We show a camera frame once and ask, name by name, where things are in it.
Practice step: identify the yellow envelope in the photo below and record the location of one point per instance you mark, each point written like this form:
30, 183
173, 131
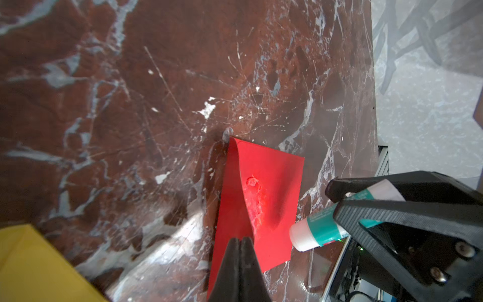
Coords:
33, 270

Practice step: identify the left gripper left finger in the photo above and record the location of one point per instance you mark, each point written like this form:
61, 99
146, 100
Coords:
227, 284

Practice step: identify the red envelope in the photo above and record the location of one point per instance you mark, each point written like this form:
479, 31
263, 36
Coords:
259, 200

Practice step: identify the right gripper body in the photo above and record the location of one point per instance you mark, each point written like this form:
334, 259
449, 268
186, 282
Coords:
439, 262

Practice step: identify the white green glue stick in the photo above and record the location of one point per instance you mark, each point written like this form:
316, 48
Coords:
320, 229

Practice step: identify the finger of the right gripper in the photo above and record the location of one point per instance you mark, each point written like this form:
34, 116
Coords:
458, 221
417, 186

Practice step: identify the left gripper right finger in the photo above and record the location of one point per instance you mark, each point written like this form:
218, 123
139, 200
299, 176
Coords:
252, 286

